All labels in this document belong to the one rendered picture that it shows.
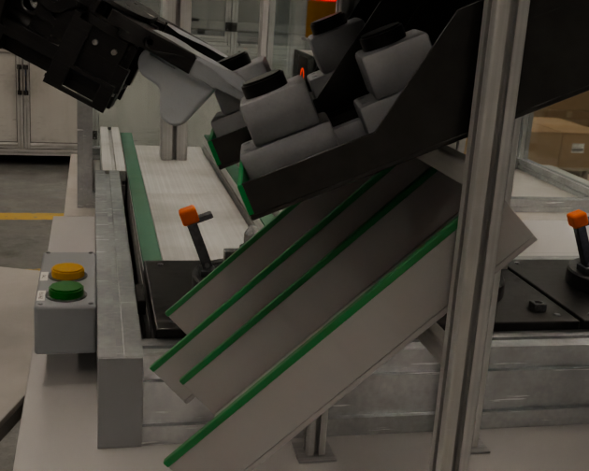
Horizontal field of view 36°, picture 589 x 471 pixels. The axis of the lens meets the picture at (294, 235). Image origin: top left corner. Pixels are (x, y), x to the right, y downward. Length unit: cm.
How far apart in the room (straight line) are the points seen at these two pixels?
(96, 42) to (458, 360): 36
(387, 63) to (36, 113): 585
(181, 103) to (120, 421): 37
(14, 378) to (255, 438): 56
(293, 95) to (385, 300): 14
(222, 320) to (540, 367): 45
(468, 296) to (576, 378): 54
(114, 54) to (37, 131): 570
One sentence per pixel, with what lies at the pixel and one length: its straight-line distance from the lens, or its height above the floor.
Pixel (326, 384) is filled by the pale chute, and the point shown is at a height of 108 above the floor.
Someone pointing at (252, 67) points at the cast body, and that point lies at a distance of 71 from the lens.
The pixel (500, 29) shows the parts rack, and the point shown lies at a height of 131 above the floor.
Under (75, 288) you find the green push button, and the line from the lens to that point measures 107.
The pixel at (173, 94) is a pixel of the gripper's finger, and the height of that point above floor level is 124.
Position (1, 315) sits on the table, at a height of 86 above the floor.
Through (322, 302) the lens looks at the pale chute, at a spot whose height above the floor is 109.
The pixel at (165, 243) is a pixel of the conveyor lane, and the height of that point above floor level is 92.
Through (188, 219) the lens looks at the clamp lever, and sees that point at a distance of 104.
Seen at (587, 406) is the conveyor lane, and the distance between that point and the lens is 111.
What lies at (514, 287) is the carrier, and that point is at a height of 97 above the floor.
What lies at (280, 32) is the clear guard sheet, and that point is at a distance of 167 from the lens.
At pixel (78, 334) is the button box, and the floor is 93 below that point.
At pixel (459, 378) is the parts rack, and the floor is 110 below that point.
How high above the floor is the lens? 133
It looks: 16 degrees down
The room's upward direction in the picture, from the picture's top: 4 degrees clockwise
